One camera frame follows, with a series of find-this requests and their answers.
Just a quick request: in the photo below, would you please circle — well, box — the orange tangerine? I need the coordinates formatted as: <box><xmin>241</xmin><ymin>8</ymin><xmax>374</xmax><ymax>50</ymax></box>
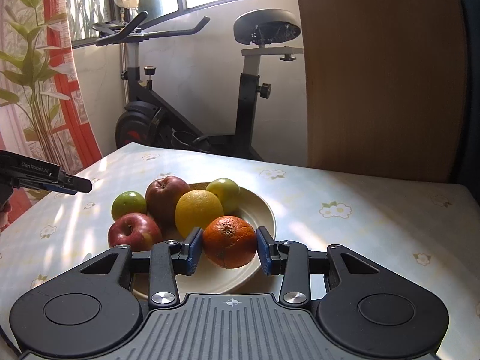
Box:
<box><xmin>202</xmin><ymin>216</ymin><xmax>257</xmax><ymax>269</ymax></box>

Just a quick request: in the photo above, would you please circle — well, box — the dark red apple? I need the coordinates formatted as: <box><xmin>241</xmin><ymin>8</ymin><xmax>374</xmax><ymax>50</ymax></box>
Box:
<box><xmin>145</xmin><ymin>175</ymin><xmax>191</xmax><ymax>228</ymax></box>

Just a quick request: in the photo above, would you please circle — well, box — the floral plastic tablecloth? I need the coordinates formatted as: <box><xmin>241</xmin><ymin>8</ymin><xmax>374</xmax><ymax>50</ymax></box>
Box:
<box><xmin>1</xmin><ymin>144</ymin><xmax>479</xmax><ymax>359</ymax></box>

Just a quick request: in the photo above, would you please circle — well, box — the wooden wardrobe panel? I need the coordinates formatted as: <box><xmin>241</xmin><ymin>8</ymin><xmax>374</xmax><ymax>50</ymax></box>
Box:
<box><xmin>298</xmin><ymin>0</ymin><xmax>467</xmax><ymax>182</ymax></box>

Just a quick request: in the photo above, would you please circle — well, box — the shiny red apple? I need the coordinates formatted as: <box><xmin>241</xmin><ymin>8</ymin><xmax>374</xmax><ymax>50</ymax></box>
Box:
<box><xmin>107</xmin><ymin>213</ymin><xmax>163</xmax><ymax>252</ymax></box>

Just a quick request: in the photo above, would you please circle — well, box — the cream round plate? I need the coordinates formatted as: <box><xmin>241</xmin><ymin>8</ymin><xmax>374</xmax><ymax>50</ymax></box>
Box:
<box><xmin>145</xmin><ymin>175</ymin><xmax>276</xmax><ymax>298</ymax></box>

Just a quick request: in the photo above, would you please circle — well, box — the bright green guava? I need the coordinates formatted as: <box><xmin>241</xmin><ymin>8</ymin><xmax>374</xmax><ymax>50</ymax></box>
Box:
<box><xmin>111</xmin><ymin>191</ymin><xmax>147</xmax><ymax>221</ymax></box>

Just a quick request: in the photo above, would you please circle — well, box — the red floral curtain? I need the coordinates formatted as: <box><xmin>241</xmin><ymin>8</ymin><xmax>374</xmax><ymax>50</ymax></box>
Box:
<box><xmin>0</xmin><ymin>0</ymin><xmax>104</xmax><ymax>233</ymax></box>

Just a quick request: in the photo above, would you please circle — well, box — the dark teal curtain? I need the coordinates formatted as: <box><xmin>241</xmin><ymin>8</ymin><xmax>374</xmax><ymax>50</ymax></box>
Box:
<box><xmin>451</xmin><ymin>0</ymin><xmax>479</xmax><ymax>200</ymax></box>

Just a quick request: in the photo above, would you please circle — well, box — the black exercise bike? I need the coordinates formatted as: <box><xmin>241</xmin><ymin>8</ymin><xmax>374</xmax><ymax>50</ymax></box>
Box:
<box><xmin>91</xmin><ymin>8</ymin><xmax>305</xmax><ymax>162</ymax></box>

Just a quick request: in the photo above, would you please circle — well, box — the yellow lemon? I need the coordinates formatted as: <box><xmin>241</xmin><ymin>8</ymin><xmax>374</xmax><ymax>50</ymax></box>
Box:
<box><xmin>175</xmin><ymin>189</ymin><xmax>224</xmax><ymax>238</ymax></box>

